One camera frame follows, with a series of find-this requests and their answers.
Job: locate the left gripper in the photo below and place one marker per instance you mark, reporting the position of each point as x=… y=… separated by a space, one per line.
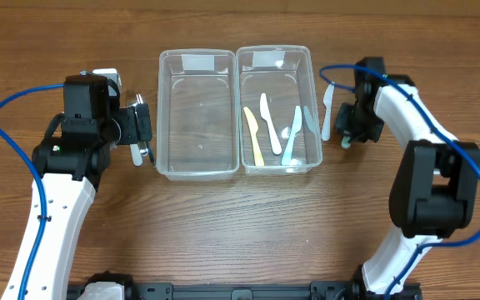
x=142 y=125

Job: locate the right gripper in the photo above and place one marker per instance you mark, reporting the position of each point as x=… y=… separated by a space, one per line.
x=344 y=117

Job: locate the mint green plastic knife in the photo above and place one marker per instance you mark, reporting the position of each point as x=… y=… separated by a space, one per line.
x=346 y=142

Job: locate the pale white plastic knife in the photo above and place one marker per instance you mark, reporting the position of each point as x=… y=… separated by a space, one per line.
x=327 y=102

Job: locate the light blue plastic knife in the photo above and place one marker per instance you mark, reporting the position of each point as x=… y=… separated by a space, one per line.
x=295 y=128

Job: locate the yellow plastic knife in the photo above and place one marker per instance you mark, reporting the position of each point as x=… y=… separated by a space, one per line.
x=253 y=129

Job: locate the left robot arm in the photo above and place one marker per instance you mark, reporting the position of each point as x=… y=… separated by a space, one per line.
x=67 y=166

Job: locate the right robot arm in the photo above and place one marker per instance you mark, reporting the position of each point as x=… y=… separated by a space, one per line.
x=434 y=191

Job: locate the left clear plastic container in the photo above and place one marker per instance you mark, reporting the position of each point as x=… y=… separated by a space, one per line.
x=197 y=115

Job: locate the clear plastic container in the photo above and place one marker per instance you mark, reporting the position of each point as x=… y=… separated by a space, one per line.
x=197 y=115
x=285 y=74

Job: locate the right clear plastic container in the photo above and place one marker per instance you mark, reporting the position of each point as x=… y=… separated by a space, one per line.
x=285 y=74

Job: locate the shiny steel fork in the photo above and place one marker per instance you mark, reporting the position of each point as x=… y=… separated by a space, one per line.
x=134 y=99

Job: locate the dark handled steel fork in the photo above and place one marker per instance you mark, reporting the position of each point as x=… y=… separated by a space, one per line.
x=146 y=149

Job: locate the white plastic fork thick handle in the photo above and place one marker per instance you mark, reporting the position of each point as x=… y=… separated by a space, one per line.
x=137 y=157

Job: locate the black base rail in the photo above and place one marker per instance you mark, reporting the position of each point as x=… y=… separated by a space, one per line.
x=317 y=290

